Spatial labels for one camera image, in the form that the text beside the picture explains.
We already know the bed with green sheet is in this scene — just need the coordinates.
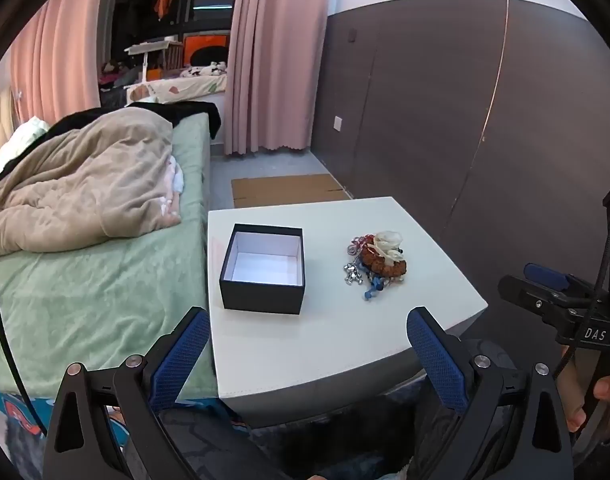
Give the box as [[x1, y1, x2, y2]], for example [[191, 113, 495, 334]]
[[0, 110, 220, 401]]

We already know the red cord bracelet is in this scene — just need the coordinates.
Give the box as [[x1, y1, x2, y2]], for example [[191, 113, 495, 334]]
[[347, 234, 381, 257]]

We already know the white folding table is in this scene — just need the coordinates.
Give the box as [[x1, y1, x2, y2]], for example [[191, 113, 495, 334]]
[[123, 40, 184, 86]]

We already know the narrow pink curtain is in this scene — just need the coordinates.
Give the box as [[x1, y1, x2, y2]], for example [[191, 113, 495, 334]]
[[9, 0, 112, 126]]

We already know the black jewelry box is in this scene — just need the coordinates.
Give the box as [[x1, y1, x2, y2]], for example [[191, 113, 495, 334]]
[[219, 224, 306, 316]]

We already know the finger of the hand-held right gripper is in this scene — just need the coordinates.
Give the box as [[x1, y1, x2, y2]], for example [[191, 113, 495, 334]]
[[524, 262, 586, 293], [498, 274, 586, 323]]

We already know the wide pink curtain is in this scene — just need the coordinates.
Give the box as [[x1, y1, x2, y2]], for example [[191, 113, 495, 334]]
[[223, 0, 334, 157]]

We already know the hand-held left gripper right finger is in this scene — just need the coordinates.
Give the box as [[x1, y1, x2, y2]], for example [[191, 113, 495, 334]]
[[406, 306, 576, 480]]

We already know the flat cardboard sheet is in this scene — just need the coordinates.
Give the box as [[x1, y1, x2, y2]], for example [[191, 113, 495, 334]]
[[231, 174, 353, 209]]

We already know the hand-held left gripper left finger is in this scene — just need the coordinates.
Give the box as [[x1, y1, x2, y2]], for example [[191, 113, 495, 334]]
[[42, 306, 213, 480]]

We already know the blue bead bracelet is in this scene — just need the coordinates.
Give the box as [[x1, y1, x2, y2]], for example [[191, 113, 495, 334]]
[[360, 272, 393, 302]]

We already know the pink and white cloth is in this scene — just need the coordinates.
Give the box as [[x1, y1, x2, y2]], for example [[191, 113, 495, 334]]
[[157, 154, 187, 228]]

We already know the brown bead bracelet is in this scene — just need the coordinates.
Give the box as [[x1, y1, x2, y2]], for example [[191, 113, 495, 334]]
[[361, 245, 410, 277]]

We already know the silver chain bracelet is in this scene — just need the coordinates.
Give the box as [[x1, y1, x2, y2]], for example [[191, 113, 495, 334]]
[[341, 260, 364, 287]]

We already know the pale green pillow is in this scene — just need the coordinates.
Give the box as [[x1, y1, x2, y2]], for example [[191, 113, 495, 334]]
[[0, 116, 52, 167]]

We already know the beige fleece blanket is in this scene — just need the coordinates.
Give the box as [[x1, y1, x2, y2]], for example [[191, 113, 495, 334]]
[[0, 109, 182, 261]]

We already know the black cloth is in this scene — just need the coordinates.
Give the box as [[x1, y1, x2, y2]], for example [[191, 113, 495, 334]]
[[0, 101, 222, 193]]

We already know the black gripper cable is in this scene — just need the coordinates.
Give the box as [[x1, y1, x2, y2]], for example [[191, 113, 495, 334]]
[[552, 210, 610, 391]]

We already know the white square table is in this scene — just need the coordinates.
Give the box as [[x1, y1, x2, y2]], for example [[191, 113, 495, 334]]
[[206, 196, 488, 413]]

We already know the bed with floral sheet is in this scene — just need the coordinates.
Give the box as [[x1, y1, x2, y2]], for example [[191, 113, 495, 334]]
[[126, 61, 229, 107]]

